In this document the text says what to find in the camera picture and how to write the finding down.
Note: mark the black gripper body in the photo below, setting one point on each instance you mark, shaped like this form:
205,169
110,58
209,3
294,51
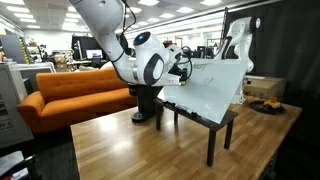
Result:
177,73

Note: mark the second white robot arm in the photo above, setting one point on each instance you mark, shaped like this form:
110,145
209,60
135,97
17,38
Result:
239,36

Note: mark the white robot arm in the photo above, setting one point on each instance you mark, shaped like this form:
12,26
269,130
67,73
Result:
154,63

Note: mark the black whiteboard marker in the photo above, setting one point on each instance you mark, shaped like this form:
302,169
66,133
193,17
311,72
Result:
182,108

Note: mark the white whiteboard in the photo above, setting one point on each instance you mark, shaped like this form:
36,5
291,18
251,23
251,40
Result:
210,88

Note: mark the black coffee machine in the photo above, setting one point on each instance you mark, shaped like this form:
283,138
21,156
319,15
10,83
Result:
145,96

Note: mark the small dark wooden stand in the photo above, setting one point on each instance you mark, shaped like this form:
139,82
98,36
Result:
227,122

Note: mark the cardboard box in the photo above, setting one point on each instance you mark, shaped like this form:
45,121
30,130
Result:
264,87

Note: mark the orange sofa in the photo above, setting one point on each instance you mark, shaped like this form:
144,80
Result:
66,98

